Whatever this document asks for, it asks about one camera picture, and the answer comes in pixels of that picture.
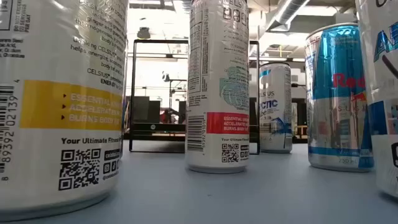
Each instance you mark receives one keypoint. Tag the white Celsius Peach Vibe can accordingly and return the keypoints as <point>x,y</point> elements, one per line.
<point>217,93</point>

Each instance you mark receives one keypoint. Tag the white Celsius Arctic Vibe can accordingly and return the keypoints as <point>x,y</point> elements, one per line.
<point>275,109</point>
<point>385,93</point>

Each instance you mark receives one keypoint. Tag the white Celsius can yellow band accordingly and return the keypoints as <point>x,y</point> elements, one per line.
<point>62,93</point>

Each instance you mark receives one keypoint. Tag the blue table mat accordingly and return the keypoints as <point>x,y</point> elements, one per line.
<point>161,193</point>

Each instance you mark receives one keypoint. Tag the black cabinet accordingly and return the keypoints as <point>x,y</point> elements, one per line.
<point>146,109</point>

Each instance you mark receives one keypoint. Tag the wooden shelf black metal frame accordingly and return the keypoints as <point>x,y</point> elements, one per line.
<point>161,127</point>

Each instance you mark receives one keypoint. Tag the silver ceiling duct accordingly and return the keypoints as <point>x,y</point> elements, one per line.
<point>286,14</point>

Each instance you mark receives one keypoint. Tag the blue silver Red Bull can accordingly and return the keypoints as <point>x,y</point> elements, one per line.
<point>335,99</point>

